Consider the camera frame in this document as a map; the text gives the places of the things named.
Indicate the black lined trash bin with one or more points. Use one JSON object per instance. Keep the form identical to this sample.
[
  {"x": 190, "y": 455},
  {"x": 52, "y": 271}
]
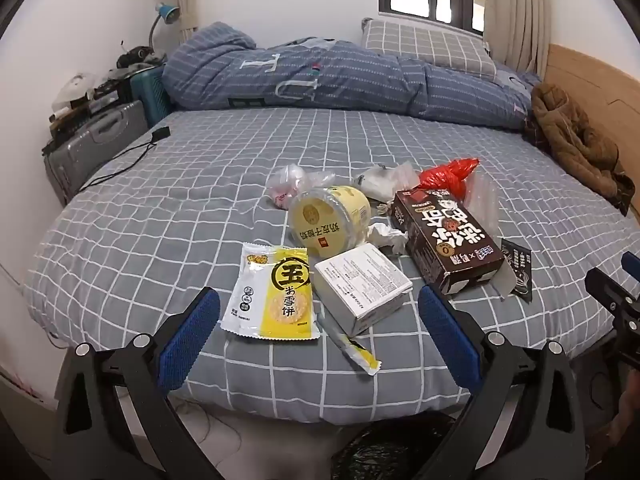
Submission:
[{"x": 370, "y": 455}]

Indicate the wooden headboard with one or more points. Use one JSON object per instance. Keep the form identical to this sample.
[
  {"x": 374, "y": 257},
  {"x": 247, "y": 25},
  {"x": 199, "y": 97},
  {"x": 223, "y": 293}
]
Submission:
[{"x": 590, "y": 70}]

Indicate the blue striped duvet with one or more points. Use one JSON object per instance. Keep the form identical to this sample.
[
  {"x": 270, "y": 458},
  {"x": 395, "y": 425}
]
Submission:
[{"x": 350, "y": 80}]

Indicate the brown padded jacket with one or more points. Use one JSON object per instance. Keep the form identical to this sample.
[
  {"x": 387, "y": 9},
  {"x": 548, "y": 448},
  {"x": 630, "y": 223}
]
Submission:
[{"x": 565, "y": 130}]

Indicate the white tissue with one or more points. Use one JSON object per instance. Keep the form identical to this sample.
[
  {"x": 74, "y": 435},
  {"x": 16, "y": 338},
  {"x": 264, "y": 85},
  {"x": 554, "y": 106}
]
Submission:
[{"x": 387, "y": 237}]

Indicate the teal suitcase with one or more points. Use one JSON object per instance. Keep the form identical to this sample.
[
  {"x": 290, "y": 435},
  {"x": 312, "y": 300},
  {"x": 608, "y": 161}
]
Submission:
[{"x": 150, "y": 92}]

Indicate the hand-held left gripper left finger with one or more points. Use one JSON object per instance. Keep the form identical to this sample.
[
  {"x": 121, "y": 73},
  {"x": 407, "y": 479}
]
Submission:
[{"x": 187, "y": 345}]

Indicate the grey suitcase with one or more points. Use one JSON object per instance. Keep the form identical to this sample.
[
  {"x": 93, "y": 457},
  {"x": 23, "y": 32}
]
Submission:
[{"x": 95, "y": 145}]

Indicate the small black packet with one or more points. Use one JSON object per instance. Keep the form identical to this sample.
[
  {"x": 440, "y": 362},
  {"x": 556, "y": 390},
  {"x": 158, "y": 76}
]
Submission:
[{"x": 517, "y": 265}]

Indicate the blue desk lamp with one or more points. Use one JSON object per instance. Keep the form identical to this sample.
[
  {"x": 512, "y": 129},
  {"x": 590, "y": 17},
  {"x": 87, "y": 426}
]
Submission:
[{"x": 167, "y": 12}]

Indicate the clear bag with pink scraps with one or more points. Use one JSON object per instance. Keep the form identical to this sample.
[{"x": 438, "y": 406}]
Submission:
[{"x": 290, "y": 182}]

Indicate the white cardboard box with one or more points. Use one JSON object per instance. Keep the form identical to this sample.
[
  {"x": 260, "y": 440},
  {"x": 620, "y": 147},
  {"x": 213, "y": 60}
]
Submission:
[{"x": 360, "y": 280}]

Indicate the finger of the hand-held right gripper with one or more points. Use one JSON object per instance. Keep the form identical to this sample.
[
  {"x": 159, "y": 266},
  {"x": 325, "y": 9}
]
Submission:
[
  {"x": 631, "y": 262},
  {"x": 607, "y": 290}
]

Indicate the grey checked pillow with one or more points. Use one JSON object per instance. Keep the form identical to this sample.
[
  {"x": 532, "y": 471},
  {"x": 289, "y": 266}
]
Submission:
[{"x": 425, "y": 45}]

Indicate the black tangled headphones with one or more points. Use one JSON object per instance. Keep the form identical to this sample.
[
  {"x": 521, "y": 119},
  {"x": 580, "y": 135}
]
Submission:
[{"x": 135, "y": 55}]

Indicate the red plastic bag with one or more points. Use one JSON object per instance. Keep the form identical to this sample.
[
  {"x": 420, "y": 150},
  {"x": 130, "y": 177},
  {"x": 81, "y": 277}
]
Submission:
[{"x": 450, "y": 172}]

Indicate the clear bag with white wad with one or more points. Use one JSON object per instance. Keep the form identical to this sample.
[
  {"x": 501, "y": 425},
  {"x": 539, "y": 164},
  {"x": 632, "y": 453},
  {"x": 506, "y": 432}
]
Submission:
[{"x": 382, "y": 182}]

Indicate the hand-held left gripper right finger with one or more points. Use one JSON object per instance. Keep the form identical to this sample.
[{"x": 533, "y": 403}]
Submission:
[{"x": 447, "y": 330}]

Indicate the grey checked bed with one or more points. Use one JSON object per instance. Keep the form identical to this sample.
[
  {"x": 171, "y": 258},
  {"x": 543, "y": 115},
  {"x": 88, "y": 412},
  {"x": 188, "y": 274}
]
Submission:
[{"x": 175, "y": 210}]

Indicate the translucent plastic sheet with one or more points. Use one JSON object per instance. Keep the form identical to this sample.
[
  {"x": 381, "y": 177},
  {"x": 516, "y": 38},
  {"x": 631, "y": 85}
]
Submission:
[{"x": 315, "y": 44}]

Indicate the yellow paper tub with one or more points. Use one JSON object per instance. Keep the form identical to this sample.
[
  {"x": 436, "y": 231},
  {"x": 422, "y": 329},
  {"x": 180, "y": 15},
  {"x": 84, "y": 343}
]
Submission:
[{"x": 320, "y": 220}]

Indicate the yellow white snack packet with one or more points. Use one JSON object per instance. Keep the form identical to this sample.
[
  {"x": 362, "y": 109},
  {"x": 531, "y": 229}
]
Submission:
[{"x": 280, "y": 290}]

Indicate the white rounded appliance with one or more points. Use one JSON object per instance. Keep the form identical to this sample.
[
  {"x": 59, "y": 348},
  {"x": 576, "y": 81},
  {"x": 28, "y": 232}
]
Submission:
[{"x": 75, "y": 85}]

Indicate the torn yellow wrapper strip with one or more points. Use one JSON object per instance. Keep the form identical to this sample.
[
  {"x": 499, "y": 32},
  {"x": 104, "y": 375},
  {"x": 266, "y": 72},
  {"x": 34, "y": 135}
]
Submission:
[{"x": 357, "y": 352}]

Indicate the dark brown carton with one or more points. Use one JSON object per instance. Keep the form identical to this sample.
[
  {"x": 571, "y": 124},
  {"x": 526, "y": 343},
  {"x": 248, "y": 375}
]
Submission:
[{"x": 445, "y": 240}]

